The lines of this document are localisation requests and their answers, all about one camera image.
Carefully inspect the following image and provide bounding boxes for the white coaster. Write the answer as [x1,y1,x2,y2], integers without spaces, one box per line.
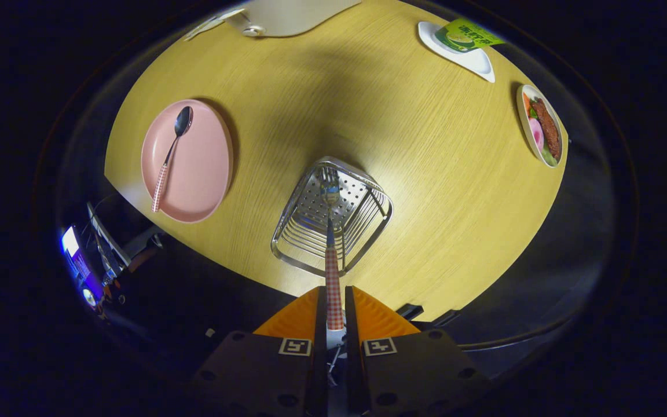
[417,21,496,83]

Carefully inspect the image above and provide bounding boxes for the device with blue light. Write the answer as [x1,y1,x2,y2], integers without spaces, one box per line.
[58,226,105,308]

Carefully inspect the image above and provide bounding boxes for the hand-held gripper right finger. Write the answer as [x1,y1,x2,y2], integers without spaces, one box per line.
[345,286,493,417]

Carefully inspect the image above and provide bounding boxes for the plate of meat and vegetables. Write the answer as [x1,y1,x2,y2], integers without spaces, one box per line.
[516,84,566,169]

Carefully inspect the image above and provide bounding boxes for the white toaster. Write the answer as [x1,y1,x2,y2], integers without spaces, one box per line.
[221,0,363,38]

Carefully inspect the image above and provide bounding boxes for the pink plate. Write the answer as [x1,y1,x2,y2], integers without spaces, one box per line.
[141,99,234,224]

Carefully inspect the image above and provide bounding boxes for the metal wire basket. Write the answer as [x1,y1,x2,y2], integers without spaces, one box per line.
[270,156,394,277]

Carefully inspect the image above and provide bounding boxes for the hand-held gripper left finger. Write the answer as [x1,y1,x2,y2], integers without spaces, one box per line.
[192,287,328,417]

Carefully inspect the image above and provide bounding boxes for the checkered handle fork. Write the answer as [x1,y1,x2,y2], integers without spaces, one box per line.
[321,168,346,332]

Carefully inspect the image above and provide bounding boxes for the white divided snack dish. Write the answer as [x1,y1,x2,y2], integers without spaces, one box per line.
[183,9,247,41]

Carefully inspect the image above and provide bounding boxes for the checkered handle spoon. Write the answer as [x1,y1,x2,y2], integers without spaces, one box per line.
[151,106,194,213]

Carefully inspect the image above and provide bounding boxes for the green label drink bottle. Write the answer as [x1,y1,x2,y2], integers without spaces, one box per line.
[434,17,505,54]

